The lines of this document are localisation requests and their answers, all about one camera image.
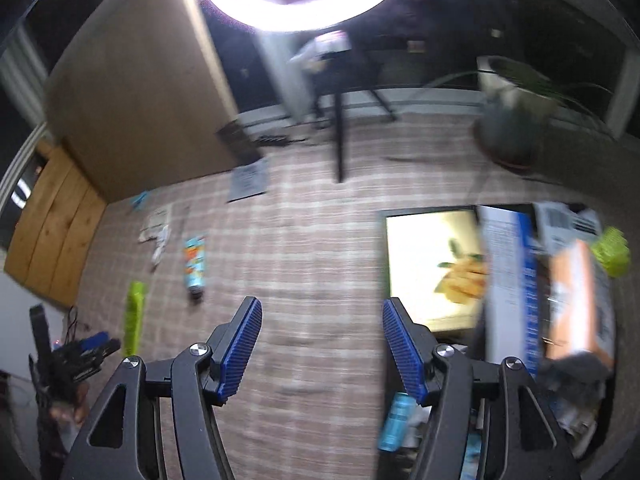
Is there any green plastic bottle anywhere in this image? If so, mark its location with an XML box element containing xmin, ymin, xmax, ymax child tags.
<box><xmin>122</xmin><ymin>280</ymin><xmax>147</xmax><ymax>356</ymax></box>

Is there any lime green item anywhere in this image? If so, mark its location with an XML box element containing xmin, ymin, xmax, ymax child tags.
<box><xmin>592</xmin><ymin>226</ymin><xmax>632</xmax><ymax>278</ymax></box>

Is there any colourful patterned tube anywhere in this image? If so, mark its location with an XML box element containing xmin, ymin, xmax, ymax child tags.
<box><xmin>182</xmin><ymin>235</ymin><xmax>209</xmax><ymax>304</ymax></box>

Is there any orange box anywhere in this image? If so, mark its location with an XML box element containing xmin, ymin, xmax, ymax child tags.
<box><xmin>546</xmin><ymin>239</ymin><xmax>617</xmax><ymax>367</ymax></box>

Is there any brown cardboard board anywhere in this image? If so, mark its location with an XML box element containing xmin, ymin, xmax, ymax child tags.
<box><xmin>44</xmin><ymin>0</ymin><xmax>242</xmax><ymax>206</ymax></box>

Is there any torn white packet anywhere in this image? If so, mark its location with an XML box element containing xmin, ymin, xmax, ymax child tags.
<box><xmin>138</xmin><ymin>205</ymin><xmax>174</xmax><ymax>244</ymax></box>

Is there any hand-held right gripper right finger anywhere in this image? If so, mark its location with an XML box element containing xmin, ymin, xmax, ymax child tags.
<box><xmin>382</xmin><ymin>297</ymin><xmax>583</xmax><ymax>480</ymax></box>

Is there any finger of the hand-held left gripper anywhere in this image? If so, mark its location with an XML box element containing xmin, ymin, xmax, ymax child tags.
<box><xmin>80</xmin><ymin>338</ymin><xmax>122</xmax><ymax>362</ymax></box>
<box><xmin>75</xmin><ymin>332</ymin><xmax>109</xmax><ymax>353</ymax></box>

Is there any grey paper sheet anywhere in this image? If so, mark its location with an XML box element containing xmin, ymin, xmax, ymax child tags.
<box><xmin>227</xmin><ymin>157</ymin><xmax>272</xmax><ymax>204</ymax></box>

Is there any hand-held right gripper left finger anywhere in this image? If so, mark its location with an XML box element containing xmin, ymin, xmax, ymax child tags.
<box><xmin>60</xmin><ymin>296</ymin><xmax>263</xmax><ymax>480</ymax></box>

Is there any cyan can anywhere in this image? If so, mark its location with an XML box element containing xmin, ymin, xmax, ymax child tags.
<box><xmin>377</xmin><ymin>392</ymin><xmax>417</xmax><ymax>453</ymax></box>

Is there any white label paper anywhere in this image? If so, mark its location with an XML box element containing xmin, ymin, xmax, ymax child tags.
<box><xmin>532</xmin><ymin>201</ymin><xmax>602</xmax><ymax>257</ymax></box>

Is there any black storage box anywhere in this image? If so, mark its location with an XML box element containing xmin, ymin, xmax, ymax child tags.
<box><xmin>384</xmin><ymin>203</ymin><xmax>621</xmax><ymax>411</ymax></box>

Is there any potted plant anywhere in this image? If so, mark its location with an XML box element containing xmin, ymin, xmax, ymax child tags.
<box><xmin>422</xmin><ymin>55</ymin><xmax>618</xmax><ymax>173</ymax></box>

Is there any plaid cloth desktop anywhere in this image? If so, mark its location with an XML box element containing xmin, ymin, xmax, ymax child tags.
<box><xmin>65</xmin><ymin>110</ymin><xmax>621</xmax><ymax>480</ymax></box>

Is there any person's left hand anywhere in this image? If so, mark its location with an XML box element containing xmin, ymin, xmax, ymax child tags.
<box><xmin>50</xmin><ymin>385</ymin><xmax>90</xmax><ymax>427</ymax></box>

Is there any white and blue leaflet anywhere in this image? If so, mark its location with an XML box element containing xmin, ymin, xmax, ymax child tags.
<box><xmin>476</xmin><ymin>205</ymin><xmax>542</xmax><ymax>378</ymax></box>

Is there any pine wood panel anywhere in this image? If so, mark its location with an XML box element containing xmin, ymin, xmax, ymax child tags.
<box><xmin>4</xmin><ymin>139</ymin><xmax>108</xmax><ymax>307</ymax></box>

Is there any black power strip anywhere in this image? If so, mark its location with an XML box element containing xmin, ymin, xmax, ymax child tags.
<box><xmin>257</xmin><ymin>132</ymin><xmax>307</xmax><ymax>147</ymax></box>

